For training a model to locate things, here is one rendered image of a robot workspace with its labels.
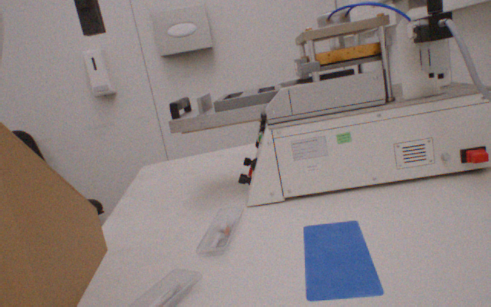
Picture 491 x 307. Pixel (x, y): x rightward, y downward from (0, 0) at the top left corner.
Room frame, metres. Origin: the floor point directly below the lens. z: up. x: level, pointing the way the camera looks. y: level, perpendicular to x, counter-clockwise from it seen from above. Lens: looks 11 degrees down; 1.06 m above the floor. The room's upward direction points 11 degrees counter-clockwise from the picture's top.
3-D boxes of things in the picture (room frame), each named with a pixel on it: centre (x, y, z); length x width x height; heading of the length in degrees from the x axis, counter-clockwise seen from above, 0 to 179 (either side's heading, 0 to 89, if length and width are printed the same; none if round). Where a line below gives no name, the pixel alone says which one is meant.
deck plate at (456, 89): (0.97, -0.30, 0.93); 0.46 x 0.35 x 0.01; 84
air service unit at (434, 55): (0.74, -0.37, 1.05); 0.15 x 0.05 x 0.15; 174
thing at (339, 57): (0.96, -0.26, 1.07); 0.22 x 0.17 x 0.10; 174
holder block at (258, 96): (0.99, -0.03, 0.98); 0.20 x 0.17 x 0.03; 174
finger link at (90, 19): (0.61, 0.19, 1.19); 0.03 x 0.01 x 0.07; 83
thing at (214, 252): (0.71, 0.08, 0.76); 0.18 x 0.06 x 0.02; 169
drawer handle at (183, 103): (1.01, 0.15, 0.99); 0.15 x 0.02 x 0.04; 174
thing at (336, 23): (0.95, -0.29, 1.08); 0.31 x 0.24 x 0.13; 174
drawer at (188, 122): (1.00, 0.01, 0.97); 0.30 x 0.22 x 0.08; 84
